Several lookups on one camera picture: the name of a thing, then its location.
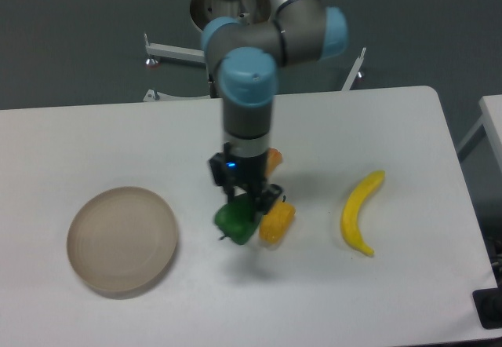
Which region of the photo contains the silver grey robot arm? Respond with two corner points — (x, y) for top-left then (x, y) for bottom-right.
(201, 0), (348, 221)

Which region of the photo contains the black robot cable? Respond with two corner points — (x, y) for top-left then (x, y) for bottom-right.
(206, 68), (219, 99)

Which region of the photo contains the golden triangular pastry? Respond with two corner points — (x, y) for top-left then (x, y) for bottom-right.
(265, 148), (283, 178)

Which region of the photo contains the black device at table edge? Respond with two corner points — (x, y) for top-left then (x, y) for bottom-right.
(472, 287), (501, 330)

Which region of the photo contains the beige round plate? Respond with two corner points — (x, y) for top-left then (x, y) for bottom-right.
(66, 187), (179, 299)

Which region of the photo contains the yellow banana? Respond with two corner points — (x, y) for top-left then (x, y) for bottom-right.
(340, 170), (386, 257)

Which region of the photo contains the yellow orange bell pepper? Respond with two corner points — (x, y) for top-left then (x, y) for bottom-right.
(259, 198), (296, 245)

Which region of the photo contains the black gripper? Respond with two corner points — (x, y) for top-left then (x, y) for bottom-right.
(209, 142), (283, 222)

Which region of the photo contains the green bell pepper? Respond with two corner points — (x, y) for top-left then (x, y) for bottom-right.
(214, 194), (259, 245)

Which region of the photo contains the white side table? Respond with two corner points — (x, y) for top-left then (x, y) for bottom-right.
(456, 94), (501, 169)

